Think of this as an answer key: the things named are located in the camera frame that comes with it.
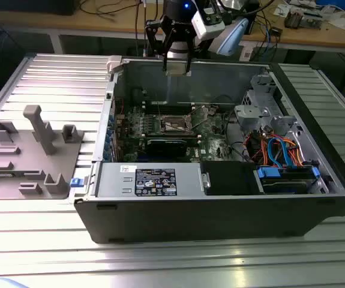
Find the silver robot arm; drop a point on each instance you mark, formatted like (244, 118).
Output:
(176, 49)

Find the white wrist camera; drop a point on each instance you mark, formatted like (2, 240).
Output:
(205, 27)

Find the blue case latch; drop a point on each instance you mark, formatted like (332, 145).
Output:
(76, 182)

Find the black drive bay unit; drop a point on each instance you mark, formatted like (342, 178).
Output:
(229, 178)

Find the black graphics card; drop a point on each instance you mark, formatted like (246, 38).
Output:
(166, 148)

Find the grey power supply box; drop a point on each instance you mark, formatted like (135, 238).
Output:
(115, 180)

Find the pale blue teach pendant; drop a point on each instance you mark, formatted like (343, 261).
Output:
(233, 37)

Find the wooden desk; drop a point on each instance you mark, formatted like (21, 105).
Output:
(100, 22)

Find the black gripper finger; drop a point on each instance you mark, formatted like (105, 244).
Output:
(151, 33)
(188, 57)

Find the beige case latch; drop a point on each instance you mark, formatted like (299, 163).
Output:
(113, 63)

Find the metal fin cooler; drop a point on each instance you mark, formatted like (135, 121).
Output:
(293, 19)

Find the black tower box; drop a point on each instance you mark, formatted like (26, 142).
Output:
(251, 15)

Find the hard disk in blue carrier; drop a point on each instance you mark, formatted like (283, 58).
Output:
(268, 173)

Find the CPU chip with silver top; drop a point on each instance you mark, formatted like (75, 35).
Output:
(176, 72)

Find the CPU socket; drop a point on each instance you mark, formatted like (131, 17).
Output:
(172, 124)

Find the black power supply label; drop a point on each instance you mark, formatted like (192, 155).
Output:
(154, 181)

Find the silver metal drive cage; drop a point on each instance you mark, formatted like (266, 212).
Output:
(250, 112)

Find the small black adapter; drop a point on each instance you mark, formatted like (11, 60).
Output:
(276, 31)

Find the grey plastic parts rack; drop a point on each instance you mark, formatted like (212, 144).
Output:
(25, 168)

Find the black PC case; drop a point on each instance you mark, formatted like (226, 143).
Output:
(190, 219)

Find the green motherboard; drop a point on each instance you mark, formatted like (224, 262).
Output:
(211, 150)

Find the large black device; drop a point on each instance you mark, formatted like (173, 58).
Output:
(34, 6)

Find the white papers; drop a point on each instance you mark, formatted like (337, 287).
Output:
(344, 24)

